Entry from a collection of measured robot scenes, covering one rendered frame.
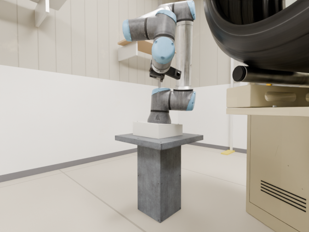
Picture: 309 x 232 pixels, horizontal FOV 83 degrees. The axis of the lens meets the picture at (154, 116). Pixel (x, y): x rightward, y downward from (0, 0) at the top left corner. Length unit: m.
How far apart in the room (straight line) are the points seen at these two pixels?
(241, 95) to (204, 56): 3.57
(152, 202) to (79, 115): 1.79
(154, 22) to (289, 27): 0.51
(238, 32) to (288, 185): 1.07
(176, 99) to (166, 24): 0.63
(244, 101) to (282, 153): 0.88
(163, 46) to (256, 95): 0.39
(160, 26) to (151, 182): 1.03
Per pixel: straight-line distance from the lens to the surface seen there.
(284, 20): 0.44
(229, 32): 0.54
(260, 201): 1.57
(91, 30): 3.12
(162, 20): 0.80
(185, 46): 1.29
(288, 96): 0.66
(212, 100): 3.82
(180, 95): 1.27
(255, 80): 0.58
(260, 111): 0.49
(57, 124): 2.68
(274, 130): 1.38
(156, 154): 1.27
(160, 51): 0.72
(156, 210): 1.42
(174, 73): 0.92
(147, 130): 1.28
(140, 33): 0.82
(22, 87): 2.61
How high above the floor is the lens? 0.80
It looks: 2 degrees down
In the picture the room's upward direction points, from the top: straight up
